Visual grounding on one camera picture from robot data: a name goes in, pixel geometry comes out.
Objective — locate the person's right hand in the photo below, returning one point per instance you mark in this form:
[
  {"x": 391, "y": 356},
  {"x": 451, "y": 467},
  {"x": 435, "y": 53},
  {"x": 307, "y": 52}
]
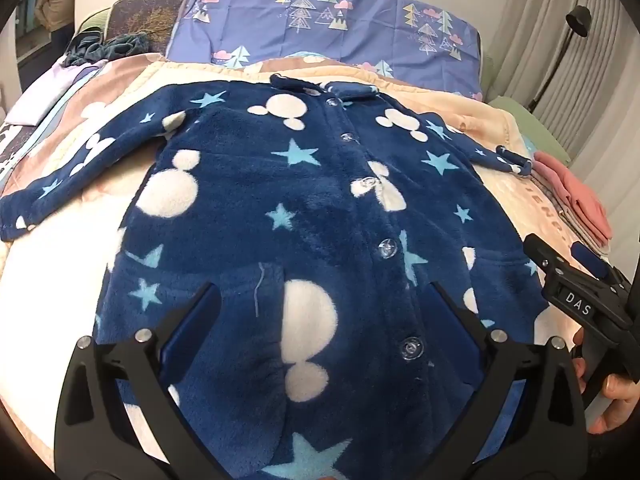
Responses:
[{"x": 617, "y": 400}]

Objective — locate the black floor lamp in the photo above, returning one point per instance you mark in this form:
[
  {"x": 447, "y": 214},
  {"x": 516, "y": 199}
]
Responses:
[{"x": 580, "y": 20}]

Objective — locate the navy star-print fleece pajama top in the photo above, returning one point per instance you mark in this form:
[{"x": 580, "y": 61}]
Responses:
[{"x": 300, "y": 210}]

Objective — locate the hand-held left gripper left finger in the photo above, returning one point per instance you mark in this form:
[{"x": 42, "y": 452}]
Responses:
[{"x": 186, "y": 340}]

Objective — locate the pink folded garment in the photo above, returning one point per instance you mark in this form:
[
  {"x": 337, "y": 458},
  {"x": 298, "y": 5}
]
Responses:
[{"x": 575, "y": 192}]

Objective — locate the white pleated curtain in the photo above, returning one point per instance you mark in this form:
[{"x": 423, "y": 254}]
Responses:
[{"x": 600, "y": 85}]

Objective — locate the grey folded garment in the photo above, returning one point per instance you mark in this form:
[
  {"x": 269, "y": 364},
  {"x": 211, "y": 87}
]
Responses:
[{"x": 585, "y": 235}]

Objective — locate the dark printed bedsheet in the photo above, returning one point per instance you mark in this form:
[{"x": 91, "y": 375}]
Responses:
[{"x": 10, "y": 150}]

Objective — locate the peach printed blanket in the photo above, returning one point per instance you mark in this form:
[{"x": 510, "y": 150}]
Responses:
[{"x": 75, "y": 240}]

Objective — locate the blue tree-print bedding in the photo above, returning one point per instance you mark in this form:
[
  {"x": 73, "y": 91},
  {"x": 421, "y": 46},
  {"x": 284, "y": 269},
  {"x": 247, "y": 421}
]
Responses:
[{"x": 350, "y": 35}]

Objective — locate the light green bedsheet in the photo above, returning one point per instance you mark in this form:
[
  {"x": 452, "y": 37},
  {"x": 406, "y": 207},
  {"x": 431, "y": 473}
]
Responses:
[{"x": 530, "y": 120}]

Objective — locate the dark blue crumpled cloth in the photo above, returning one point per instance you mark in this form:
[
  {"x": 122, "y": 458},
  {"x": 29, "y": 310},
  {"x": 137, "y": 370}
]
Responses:
[{"x": 110, "y": 50}]

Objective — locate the dark floral pillow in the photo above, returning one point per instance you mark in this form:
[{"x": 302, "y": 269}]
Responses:
[{"x": 145, "y": 15}]

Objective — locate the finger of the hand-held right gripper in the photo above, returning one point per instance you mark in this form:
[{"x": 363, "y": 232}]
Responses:
[
  {"x": 545, "y": 255},
  {"x": 590, "y": 257}
]

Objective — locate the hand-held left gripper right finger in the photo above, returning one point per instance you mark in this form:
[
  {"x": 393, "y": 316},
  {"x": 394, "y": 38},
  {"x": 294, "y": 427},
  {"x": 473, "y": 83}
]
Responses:
[{"x": 460, "y": 340}]

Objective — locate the lilac cloth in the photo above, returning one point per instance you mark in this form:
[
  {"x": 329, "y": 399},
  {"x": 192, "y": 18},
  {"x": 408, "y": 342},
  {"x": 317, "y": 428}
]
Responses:
[{"x": 45, "y": 90}]

